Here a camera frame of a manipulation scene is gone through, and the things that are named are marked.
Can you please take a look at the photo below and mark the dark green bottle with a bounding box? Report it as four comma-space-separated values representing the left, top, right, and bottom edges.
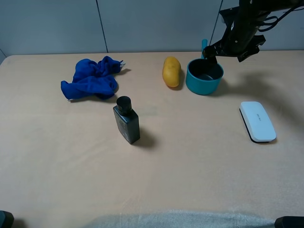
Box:
113, 96, 140, 144

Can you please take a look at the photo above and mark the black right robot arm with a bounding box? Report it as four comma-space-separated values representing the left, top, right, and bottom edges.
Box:
202, 0, 304, 64

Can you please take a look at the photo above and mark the blue crumpled cloth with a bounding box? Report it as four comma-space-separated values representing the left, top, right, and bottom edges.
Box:
61, 56, 125, 100

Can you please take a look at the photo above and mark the teal saucepan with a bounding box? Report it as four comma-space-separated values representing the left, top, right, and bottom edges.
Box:
185, 54, 224, 95

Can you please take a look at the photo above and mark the yellow potato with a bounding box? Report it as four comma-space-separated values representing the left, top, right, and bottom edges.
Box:
162, 56, 181, 87

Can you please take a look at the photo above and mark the black block bottom left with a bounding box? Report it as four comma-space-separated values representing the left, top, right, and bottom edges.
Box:
0, 210, 14, 228

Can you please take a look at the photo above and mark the black block bottom right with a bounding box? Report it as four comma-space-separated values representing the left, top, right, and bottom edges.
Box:
275, 216, 304, 228

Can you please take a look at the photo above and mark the white board eraser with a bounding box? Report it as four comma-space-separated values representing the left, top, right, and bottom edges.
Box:
239, 101, 276, 143

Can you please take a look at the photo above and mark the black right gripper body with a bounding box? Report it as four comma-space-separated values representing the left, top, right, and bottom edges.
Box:
202, 25, 266, 62

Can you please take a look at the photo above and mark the right gripper black finger pot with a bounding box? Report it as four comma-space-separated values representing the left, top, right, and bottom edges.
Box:
205, 56, 218, 65

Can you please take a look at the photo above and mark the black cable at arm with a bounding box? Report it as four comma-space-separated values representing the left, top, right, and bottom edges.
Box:
257, 4, 304, 33

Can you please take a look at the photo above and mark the black block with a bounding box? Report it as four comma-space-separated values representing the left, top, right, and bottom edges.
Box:
275, 216, 304, 228
0, 210, 14, 228

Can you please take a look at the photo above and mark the grey cloth at bottom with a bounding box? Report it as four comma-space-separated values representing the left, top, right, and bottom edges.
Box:
86, 210, 275, 228

